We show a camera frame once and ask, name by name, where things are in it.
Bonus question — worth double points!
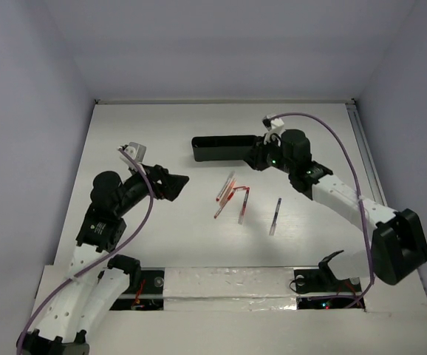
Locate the silver foil strip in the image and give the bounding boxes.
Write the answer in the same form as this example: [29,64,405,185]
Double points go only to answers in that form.
[163,267,297,312]

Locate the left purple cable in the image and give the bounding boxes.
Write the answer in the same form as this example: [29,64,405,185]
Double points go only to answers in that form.
[16,149,154,351]

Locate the black desk organizer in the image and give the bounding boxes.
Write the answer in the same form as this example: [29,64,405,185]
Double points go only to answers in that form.
[191,135,256,162]

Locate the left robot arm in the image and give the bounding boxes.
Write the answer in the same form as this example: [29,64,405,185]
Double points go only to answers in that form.
[16,165,189,354]

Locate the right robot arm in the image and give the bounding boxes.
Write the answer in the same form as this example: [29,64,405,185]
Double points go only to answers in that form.
[244,129,427,285]

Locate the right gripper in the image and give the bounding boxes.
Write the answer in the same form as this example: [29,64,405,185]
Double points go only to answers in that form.
[239,132,295,174]

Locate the red gel pen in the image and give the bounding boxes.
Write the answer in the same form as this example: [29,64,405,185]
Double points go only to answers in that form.
[213,187,239,219]

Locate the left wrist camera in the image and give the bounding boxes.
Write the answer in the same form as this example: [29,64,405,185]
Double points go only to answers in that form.
[118,142,146,163]

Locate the red clip clear pen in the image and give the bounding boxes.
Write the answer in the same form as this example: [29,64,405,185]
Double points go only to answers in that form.
[233,186,250,225]

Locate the aluminium side rail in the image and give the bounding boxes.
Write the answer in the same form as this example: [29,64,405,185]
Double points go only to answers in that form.
[346,101,406,263]

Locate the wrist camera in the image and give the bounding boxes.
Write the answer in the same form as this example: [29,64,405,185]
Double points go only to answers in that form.
[262,115,284,144]
[118,142,146,163]

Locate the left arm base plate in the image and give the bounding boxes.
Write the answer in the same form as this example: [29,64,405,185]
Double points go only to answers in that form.
[110,268,165,311]

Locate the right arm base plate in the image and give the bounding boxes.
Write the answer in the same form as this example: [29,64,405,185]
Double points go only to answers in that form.
[289,268,362,310]

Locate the white marker red cap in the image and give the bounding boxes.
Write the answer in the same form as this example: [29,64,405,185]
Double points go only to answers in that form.
[216,171,235,202]

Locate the blue clear pen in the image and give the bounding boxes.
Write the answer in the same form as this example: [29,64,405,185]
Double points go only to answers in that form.
[269,197,282,236]

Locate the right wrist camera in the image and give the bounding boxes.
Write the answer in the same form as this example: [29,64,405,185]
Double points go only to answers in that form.
[262,115,284,144]

